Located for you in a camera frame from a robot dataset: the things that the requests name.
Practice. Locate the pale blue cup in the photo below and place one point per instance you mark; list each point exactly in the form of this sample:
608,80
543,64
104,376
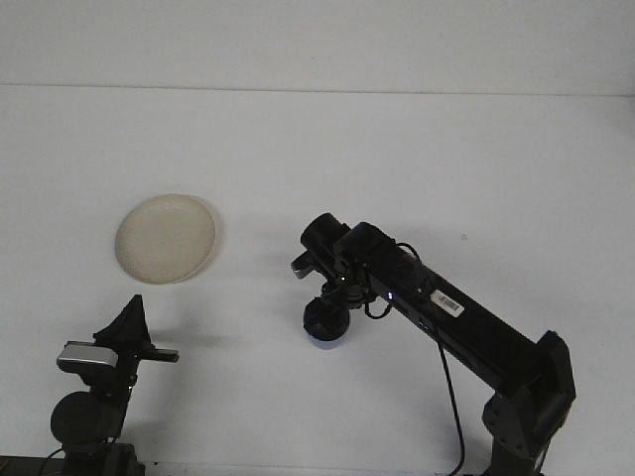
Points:
327,345

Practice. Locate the pale round plate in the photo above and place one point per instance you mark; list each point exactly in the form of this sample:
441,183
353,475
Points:
166,238

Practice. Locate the dark robot mounting platform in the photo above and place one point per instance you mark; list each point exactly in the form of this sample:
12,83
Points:
20,466

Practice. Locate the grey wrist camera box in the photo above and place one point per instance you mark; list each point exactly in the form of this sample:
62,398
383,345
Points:
300,272
87,356

